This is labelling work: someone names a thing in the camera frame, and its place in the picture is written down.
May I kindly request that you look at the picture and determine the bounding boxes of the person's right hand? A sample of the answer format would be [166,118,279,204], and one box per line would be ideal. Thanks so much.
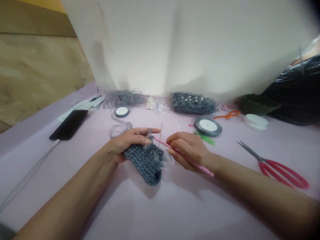
[166,131,213,173]

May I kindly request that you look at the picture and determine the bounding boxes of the person's left hand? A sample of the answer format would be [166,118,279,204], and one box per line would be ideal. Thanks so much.
[106,128,162,166]

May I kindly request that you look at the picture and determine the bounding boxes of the small grey ribbon spool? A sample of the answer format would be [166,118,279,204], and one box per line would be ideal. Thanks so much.
[114,107,130,118]

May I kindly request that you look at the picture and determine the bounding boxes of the pile of loose grey ribbon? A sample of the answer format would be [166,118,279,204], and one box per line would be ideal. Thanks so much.
[103,88,146,110]

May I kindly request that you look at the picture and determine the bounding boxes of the dark green crocheted pouch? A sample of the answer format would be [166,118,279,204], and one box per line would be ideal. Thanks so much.
[239,94,282,116]

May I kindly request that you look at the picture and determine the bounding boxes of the black smartphone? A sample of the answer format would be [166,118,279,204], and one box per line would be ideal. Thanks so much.
[49,109,89,141]

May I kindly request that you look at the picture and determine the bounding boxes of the white empty spool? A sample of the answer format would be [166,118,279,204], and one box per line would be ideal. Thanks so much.
[243,114,269,131]

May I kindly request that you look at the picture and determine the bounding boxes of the black plastic bag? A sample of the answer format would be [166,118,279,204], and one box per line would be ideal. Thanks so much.
[261,54,320,126]

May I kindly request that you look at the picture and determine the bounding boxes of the lilac table cloth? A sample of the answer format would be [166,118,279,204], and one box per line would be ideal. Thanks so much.
[0,82,320,240]

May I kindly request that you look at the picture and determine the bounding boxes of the green plastic clip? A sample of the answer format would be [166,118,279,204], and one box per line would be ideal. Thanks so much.
[194,132,216,146]

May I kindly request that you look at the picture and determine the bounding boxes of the white charging cable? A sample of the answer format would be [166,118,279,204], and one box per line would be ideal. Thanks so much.
[0,139,61,212]

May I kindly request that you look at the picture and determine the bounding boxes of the printed paper sheets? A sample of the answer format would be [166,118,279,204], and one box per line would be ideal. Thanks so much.
[57,96,105,123]

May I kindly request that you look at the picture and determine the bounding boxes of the clear plastic bag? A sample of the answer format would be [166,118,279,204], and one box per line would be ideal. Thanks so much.
[154,99,173,116]

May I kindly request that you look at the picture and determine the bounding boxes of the pink crochet hook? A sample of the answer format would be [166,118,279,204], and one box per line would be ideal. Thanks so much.
[151,136,215,178]

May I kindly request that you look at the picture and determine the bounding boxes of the grey crocheted ribbon piece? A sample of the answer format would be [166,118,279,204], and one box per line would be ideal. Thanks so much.
[124,134,173,187]

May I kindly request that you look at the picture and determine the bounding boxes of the grey crocheted pouch with pearls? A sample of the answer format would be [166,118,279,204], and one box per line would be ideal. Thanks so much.
[171,92,220,115]

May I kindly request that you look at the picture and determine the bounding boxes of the red handled scissors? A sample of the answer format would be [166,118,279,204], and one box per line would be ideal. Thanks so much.
[237,141,310,189]

